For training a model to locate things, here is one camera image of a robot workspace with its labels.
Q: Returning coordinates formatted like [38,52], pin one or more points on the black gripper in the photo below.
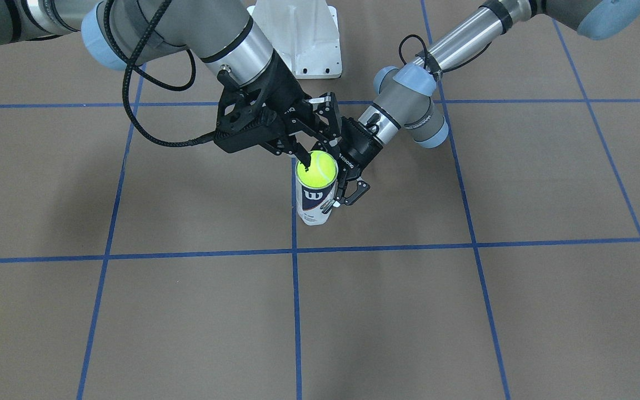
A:
[358,145]
[288,91]

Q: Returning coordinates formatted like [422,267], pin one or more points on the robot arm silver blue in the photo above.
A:
[123,35]
[405,95]

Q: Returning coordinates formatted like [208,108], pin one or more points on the white pedestal column base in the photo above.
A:
[304,33]

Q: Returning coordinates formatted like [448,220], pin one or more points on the black camera mount wrist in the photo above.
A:
[251,115]

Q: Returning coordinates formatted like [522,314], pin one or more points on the white tennis ball can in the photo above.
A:
[309,203]

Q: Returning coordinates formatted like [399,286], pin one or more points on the yellow tennis ball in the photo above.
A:
[321,173]

